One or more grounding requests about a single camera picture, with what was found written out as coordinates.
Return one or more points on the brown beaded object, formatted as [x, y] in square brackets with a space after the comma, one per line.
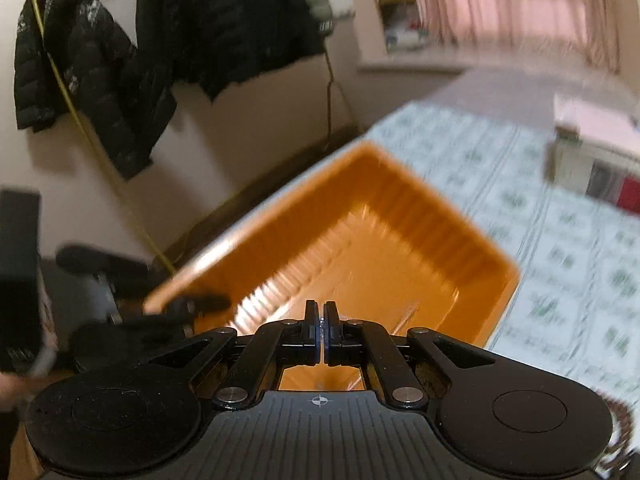
[619, 430]

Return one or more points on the black puffer jacket with print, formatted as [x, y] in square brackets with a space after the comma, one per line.
[95, 70]

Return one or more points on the gold metal clothes rack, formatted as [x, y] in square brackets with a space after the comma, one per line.
[90, 135]

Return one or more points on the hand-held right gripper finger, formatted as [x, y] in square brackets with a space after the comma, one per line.
[315, 332]
[327, 332]

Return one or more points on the orange plastic tray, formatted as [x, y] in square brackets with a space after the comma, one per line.
[410, 240]

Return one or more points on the pile of white packets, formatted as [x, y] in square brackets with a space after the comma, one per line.
[405, 35]

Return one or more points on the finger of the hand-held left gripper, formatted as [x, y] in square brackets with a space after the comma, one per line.
[110, 266]
[195, 306]

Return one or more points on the green patterned white tablecloth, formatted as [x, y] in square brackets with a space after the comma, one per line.
[565, 280]

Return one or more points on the white cardboard box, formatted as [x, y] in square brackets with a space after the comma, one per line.
[595, 155]

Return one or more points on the pink curtain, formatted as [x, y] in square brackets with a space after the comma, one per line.
[510, 0]

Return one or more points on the wooden bookshelf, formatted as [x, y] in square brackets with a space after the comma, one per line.
[395, 5]

